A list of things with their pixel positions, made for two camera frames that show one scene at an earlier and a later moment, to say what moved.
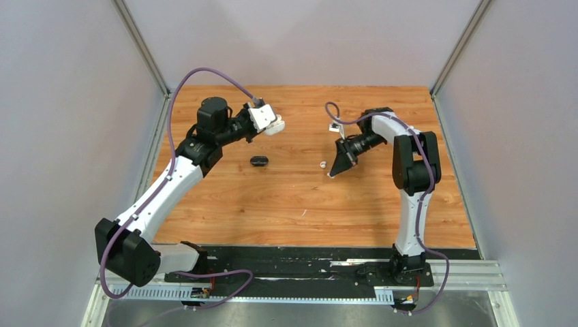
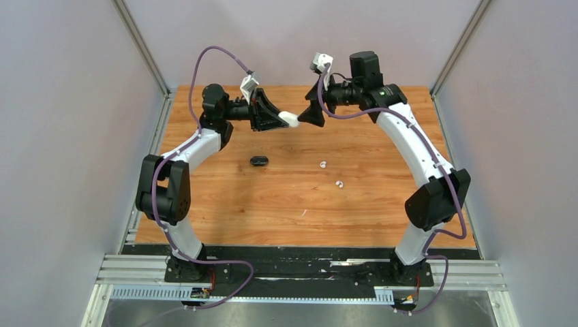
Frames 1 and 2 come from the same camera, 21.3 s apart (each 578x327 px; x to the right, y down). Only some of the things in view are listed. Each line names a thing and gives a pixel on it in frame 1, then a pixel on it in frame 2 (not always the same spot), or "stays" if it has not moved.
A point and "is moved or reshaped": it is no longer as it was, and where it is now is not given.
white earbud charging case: x=276 y=127 is moved or reshaped
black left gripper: x=245 y=112 -> x=264 y=115
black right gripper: x=343 y=159 -> x=313 y=114
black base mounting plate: x=322 y=267 stays
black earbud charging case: x=259 y=161 stays
